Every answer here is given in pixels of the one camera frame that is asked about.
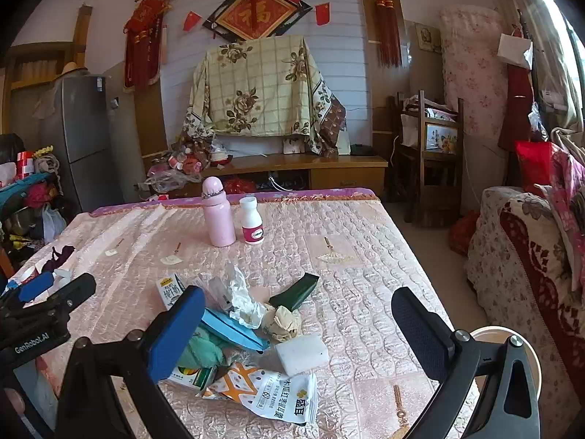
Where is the blue snack packet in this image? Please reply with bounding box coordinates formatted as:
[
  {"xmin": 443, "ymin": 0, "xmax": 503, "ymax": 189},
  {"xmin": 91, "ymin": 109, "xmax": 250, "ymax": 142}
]
[{"xmin": 201, "ymin": 308, "xmax": 270, "ymax": 353}]

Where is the white plastic wrapper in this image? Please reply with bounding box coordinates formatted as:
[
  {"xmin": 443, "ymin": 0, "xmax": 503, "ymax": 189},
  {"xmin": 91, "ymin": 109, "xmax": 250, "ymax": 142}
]
[{"xmin": 188, "ymin": 262, "xmax": 273, "ymax": 330}]

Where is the white round trash bin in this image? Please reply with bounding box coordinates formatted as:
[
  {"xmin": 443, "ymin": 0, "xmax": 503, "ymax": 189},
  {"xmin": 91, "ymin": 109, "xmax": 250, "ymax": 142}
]
[{"xmin": 471, "ymin": 325, "xmax": 543, "ymax": 398}]

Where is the small milk carton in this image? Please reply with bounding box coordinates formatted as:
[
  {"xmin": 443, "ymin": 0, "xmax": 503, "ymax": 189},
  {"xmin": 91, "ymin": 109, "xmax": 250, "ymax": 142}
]
[{"xmin": 156, "ymin": 274, "xmax": 185, "ymax": 310}]

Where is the teal green wrapper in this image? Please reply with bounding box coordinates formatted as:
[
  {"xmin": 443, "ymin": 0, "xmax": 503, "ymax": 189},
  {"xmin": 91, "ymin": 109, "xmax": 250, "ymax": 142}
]
[{"xmin": 177, "ymin": 327, "xmax": 229, "ymax": 369}]

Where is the green white carton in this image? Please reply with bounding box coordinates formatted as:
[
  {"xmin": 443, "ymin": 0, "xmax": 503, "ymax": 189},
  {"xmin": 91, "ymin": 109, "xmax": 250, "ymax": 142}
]
[{"xmin": 167, "ymin": 367, "xmax": 217, "ymax": 394}]

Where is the crumpled beige paper ball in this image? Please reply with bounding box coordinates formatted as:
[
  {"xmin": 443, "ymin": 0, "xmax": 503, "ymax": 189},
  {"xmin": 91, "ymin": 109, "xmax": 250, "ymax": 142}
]
[{"xmin": 261, "ymin": 304, "xmax": 301, "ymax": 343}]

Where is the pink water bottle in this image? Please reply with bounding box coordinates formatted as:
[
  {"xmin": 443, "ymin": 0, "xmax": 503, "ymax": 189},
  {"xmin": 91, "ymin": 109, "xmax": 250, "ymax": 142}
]
[{"xmin": 201, "ymin": 176, "xmax": 236, "ymax": 248}]

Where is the dark green wrapper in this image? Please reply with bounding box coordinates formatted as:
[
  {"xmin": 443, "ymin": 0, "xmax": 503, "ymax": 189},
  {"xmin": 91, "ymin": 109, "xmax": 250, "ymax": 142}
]
[{"xmin": 269, "ymin": 273, "xmax": 319, "ymax": 312}]

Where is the white pill bottle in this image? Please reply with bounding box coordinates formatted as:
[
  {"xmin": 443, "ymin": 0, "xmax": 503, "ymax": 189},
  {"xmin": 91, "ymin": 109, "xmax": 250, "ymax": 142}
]
[{"xmin": 239, "ymin": 196, "xmax": 264, "ymax": 245}]

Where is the pink quilted table cover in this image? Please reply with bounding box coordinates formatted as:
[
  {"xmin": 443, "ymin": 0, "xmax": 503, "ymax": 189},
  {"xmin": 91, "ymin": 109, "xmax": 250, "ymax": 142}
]
[{"xmin": 15, "ymin": 188, "xmax": 444, "ymax": 438}]

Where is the white foam block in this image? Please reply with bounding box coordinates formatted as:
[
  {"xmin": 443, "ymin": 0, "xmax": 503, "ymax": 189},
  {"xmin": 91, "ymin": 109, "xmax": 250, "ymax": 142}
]
[{"xmin": 275, "ymin": 334, "xmax": 329, "ymax": 376}]

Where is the sofa with floral cover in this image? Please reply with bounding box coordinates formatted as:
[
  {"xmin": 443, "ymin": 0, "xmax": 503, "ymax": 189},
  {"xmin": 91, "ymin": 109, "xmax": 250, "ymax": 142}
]
[{"xmin": 466, "ymin": 186, "xmax": 584, "ymax": 438}]

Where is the orange white printed bag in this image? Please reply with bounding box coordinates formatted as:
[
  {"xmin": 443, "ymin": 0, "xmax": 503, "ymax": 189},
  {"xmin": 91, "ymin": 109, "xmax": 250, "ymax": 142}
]
[{"xmin": 203, "ymin": 363, "xmax": 318, "ymax": 425}]

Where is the wooden tv cabinet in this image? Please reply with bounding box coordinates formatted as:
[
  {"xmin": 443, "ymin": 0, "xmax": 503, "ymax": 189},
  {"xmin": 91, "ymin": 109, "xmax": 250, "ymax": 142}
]
[{"xmin": 146, "ymin": 153, "xmax": 390, "ymax": 202}]

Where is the grey refrigerator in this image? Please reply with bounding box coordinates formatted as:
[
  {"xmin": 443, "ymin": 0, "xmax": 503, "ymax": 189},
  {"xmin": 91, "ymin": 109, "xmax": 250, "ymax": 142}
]
[{"xmin": 39, "ymin": 68, "xmax": 124, "ymax": 213}]

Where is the wooden shelf chair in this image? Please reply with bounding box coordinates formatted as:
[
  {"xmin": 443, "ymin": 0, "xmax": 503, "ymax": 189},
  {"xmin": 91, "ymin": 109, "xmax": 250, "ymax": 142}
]
[{"xmin": 390, "ymin": 89, "xmax": 464, "ymax": 228}]

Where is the red cushion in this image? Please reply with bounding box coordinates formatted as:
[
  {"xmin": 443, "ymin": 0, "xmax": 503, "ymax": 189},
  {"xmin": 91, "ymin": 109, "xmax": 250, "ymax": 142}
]
[{"xmin": 516, "ymin": 141, "xmax": 558, "ymax": 197}]

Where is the pink polka dot blanket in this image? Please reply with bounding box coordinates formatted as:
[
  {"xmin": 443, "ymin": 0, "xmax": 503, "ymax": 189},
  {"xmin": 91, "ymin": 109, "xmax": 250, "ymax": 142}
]
[{"xmin": 534, "ymin": 143, "xmax": 585, "ymax": 293}]

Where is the floral cloth covered television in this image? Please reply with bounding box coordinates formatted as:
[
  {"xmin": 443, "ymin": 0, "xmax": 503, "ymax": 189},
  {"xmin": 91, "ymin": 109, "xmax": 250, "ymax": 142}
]
[{"xmin": 181, "ymin": 36, "xmax": 351, "ymax": 157}]

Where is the pink floral covered mattress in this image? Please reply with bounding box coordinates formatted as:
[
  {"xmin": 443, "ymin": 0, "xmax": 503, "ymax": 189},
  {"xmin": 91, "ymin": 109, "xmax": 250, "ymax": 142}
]
[{"xmin": 439, "ymin": 5, "xmax": 507, "ymax": 145}]

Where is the left red chinese knot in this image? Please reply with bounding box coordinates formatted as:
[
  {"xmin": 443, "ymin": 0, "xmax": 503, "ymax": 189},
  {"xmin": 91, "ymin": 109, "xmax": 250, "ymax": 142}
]
[{"xmin": 124, "ymin": 0, "xmax": 169, "ymax": 91}]

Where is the red chinese knot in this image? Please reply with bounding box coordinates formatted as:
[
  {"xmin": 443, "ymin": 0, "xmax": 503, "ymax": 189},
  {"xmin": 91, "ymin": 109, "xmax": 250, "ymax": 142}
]
[
  {"xmin": 124, "ymin": 0, "xmax": 169, "ymax": 91},
  {"xmin": 374, "ymin": 0, "xmax": 403, "ymax": 67}
]

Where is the right red chinese knot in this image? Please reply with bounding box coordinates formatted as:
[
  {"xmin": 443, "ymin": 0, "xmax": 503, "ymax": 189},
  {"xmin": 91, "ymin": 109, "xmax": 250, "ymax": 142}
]
[{"xmin": 374, "ymin": 0, "xmax": 403, "ymax": 67}]

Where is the red fu wall plaque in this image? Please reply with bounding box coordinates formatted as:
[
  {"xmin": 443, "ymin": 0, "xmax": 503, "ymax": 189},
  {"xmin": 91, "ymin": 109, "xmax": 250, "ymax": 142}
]
[{"xmin": 203, "ymin": 0, "xmax": 312, "ymax": 43}]

